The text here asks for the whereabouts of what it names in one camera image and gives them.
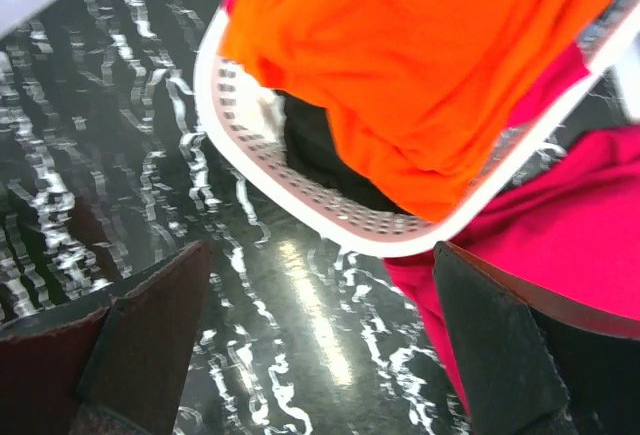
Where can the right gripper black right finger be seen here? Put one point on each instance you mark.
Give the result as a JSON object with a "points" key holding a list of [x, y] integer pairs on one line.
{"points": [[532, 361]]}

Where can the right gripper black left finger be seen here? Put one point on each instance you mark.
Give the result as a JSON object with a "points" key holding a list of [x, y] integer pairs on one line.
{"points": [[111, 362]]}

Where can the orange t shirt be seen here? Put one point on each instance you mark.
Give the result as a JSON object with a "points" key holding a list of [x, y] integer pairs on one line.
{"points": [[416, 91]]}

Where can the folded pink t shirt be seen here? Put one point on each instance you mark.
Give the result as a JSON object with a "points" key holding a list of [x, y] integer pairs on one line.
{"points": [[574, 229]]}

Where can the white plastic laundry basket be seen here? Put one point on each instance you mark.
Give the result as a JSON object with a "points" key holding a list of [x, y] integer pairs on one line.
{"points": [[226, 101]]}

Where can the black garment in basket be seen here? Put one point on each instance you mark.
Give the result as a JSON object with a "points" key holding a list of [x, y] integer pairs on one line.
{"points": [[310, 151]]}

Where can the pink t shirt in basket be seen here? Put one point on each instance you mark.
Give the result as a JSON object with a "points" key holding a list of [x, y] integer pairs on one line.
{"points": [[564, 71]]}

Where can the white garment in basket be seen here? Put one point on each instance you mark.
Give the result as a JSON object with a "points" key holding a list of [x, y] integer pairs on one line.
{"points": [[271, 119]]}

